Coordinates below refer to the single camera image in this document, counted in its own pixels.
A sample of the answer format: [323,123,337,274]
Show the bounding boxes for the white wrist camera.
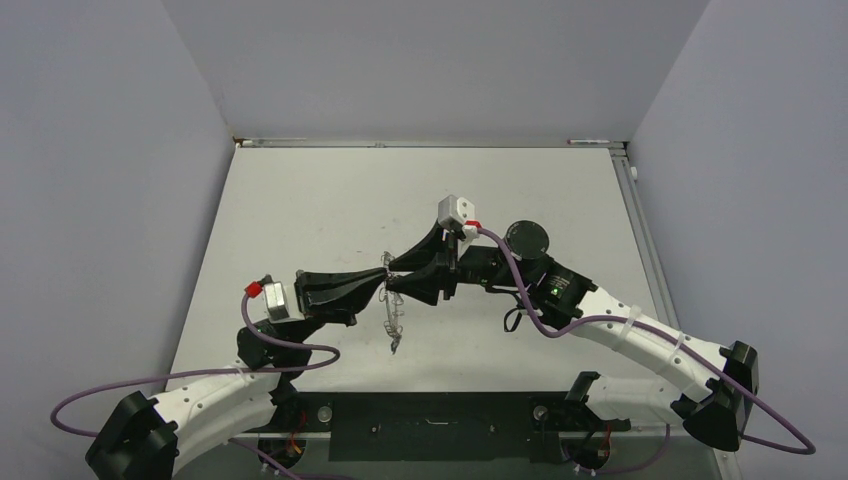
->
[244,275,306,324]
[437,195,481,242]

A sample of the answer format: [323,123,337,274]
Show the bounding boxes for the silver perforated ring disc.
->
[378,251,404,355]

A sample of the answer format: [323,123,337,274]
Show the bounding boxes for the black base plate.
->
[268,392,631,464]

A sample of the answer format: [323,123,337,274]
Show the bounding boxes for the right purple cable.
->
[476,227,817,476]

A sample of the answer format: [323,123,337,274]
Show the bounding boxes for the aluminium frame rail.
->
[609,142,735,439]

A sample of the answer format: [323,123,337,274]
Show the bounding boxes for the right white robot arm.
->
[387,220,758,452]

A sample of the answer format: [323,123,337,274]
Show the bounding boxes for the purple cable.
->
[476,227,817,476]
[50,294,362,480]

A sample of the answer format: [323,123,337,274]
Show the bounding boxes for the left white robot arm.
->
[85,267,388,479]

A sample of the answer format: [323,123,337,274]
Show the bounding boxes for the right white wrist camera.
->
[437,195,481,242]

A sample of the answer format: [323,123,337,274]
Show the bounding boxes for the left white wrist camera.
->
[244,275,306,324]

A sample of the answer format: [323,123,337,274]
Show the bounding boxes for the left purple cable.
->
[50,294,362,480]

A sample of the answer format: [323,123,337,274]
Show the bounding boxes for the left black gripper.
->
[283,267,387,347]

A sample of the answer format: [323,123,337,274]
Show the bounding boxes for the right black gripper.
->
[387,220,532,301]

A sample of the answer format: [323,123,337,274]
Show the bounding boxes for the red white marker pen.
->
[567,139,612,146]

